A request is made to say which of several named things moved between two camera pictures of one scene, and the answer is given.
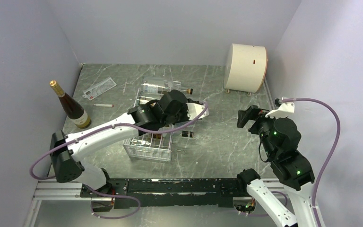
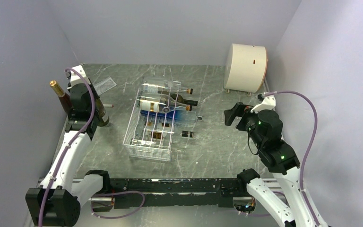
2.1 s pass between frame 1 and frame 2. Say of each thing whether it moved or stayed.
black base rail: stayed
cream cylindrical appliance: stayed
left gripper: moved
